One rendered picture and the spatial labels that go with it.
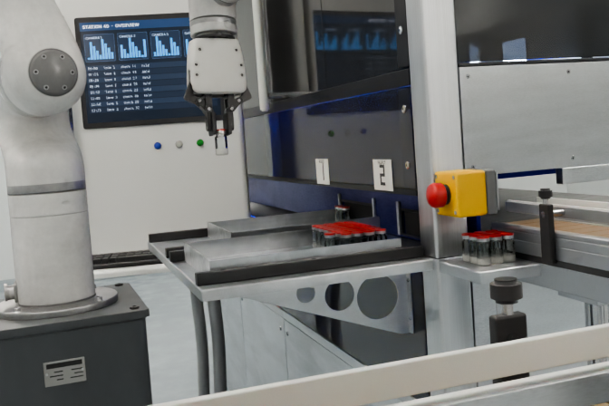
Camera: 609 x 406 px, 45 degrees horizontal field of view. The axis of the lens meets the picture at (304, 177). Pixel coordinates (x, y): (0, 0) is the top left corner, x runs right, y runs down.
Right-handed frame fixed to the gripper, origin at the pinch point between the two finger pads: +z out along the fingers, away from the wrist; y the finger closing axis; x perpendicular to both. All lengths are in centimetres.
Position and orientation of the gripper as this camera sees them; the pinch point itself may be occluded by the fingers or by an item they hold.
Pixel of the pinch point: (219, 123)
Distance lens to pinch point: 133.8
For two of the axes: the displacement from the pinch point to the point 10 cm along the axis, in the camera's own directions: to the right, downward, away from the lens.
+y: -9.2, 0.4, -3.8
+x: 3.7, -0.8, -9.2
